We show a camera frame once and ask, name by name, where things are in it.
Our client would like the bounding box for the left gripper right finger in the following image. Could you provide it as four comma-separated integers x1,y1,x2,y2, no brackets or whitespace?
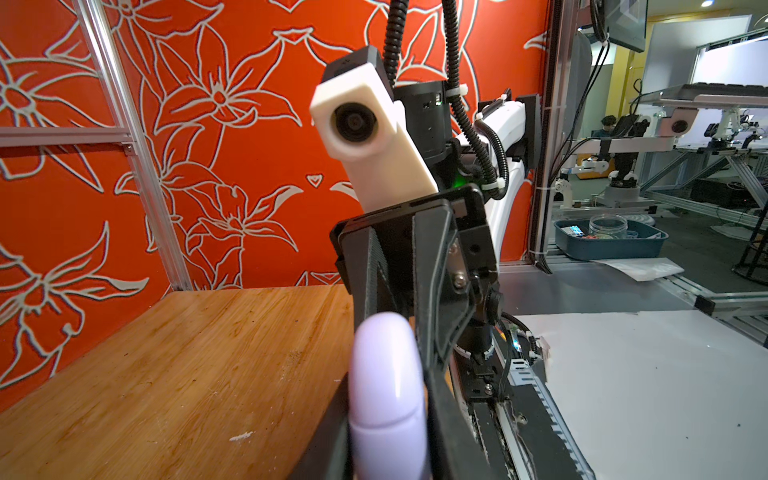
423,364,495,479

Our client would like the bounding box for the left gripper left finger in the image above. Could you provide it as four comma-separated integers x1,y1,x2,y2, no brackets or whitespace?
288,375,354,480

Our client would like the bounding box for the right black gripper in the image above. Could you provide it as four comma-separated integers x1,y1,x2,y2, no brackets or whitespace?
329,182,505,373

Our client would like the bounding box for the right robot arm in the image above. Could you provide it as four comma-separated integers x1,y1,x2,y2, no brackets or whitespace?
310,1,538,372

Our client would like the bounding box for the blue tray with items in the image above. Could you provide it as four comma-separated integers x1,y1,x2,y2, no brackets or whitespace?
554,220,669,261

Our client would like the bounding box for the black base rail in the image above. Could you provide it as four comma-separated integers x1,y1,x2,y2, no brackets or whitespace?
455,311,595,480

